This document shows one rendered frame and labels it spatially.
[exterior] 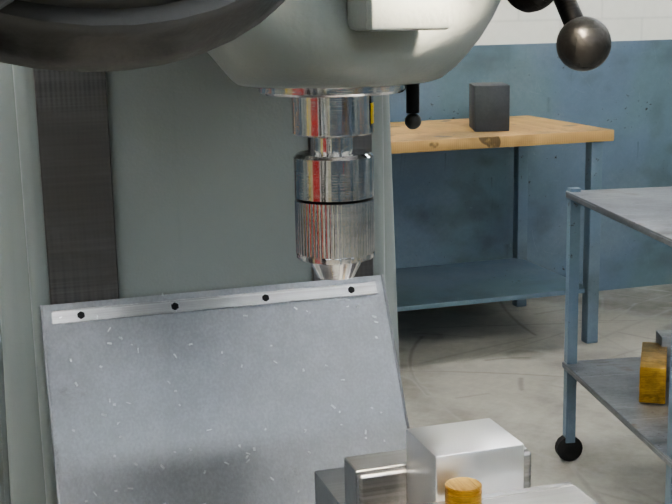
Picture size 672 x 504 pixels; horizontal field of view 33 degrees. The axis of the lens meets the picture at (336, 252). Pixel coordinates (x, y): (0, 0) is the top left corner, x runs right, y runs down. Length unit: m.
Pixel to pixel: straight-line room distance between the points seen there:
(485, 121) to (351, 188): 3.97
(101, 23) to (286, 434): 0.89
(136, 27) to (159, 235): 0.87
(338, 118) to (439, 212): 4.65
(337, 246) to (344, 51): 0.13
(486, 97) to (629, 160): 1.29
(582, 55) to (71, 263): 0.54
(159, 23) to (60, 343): 0.86
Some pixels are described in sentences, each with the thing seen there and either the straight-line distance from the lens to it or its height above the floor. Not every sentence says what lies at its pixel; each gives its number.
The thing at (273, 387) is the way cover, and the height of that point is 1.02.
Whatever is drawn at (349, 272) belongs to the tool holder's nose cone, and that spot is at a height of 1.20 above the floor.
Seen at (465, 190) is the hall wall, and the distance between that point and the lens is 5.33.
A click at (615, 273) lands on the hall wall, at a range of 5.78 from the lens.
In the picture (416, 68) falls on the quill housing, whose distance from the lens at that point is 0.60.
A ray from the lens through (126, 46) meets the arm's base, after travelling 0.17.
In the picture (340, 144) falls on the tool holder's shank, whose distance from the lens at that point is 0.66.
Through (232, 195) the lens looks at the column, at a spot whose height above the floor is 1.19.
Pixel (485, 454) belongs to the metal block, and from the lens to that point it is 0.73.
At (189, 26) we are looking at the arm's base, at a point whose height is 1.35.
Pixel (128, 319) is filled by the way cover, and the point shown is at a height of 1.09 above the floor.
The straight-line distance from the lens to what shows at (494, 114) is 4.62.
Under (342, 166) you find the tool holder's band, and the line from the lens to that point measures 0.65.
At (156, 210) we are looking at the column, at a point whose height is 1.18.
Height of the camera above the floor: 1.35
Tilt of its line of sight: 12 degrees down
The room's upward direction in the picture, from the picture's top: 1 degrees counter-clockwise
